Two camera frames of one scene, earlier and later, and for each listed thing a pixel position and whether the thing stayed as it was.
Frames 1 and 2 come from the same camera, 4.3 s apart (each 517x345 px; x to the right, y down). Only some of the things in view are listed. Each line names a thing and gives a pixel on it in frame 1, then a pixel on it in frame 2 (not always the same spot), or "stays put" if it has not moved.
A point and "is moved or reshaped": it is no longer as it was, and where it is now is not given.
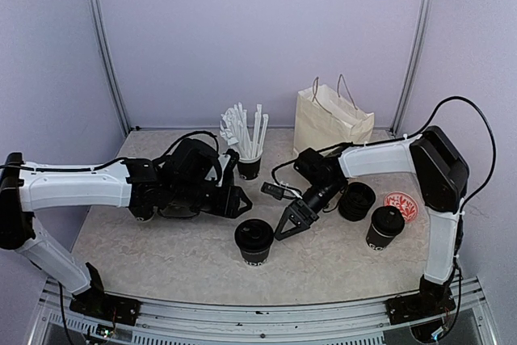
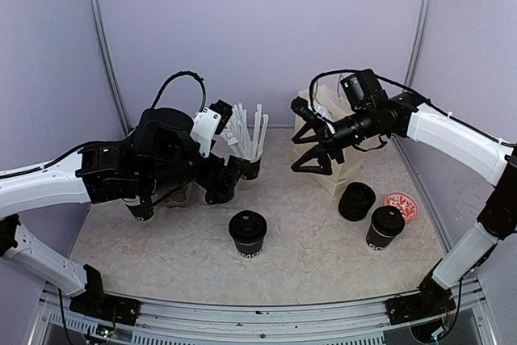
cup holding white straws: [248, 135] stays put
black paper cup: [254, 258] -> [250, 249]
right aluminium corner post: [425, 10] stays put
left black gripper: [228, 205] -> [211, 180]
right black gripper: [302, 215] -> [317, 152]
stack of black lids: [355, 201] stays put
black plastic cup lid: [387, 220] stays put
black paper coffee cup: [387, 221] stays put
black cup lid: [254, 235] is moved or reshaped
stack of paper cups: [143, 214] stays put
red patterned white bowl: [406, 204] stays put
